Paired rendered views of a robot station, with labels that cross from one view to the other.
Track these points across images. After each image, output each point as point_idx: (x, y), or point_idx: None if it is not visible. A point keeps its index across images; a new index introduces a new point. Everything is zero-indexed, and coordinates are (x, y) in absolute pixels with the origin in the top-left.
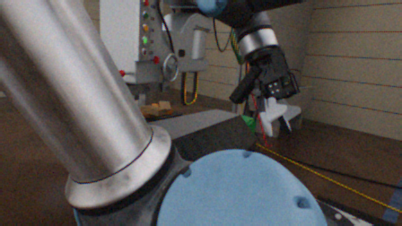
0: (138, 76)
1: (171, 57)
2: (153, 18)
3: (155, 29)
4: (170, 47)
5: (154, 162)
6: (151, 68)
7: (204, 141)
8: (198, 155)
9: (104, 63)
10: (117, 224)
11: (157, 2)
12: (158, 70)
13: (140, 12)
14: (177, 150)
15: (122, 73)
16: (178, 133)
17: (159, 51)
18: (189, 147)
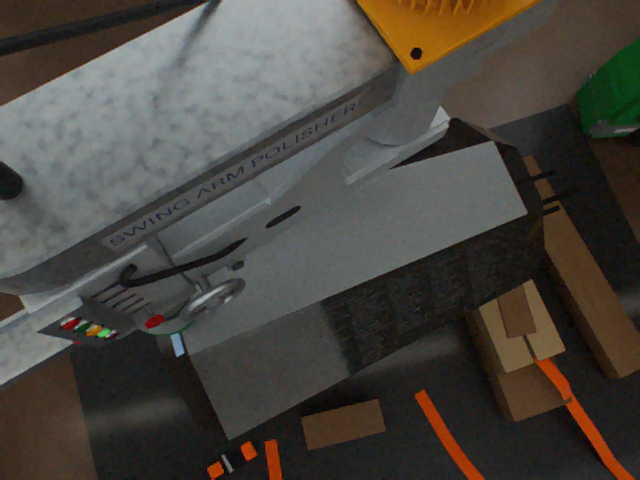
0: (119, 336)
1: (236, 248)
2: (124, 290)
3: (141, 288)
4: (222, 248)
5: None
6: (155, 309)
7: (329, 320)
8: (296, 353)
9: None
10: None
11: (119, 283)
12: (183, 294)
13: (60, 336)
14: (244, 352)
15: (77, 343)
16: (270, 302)
17: (174, 286)
18: (279, 341)
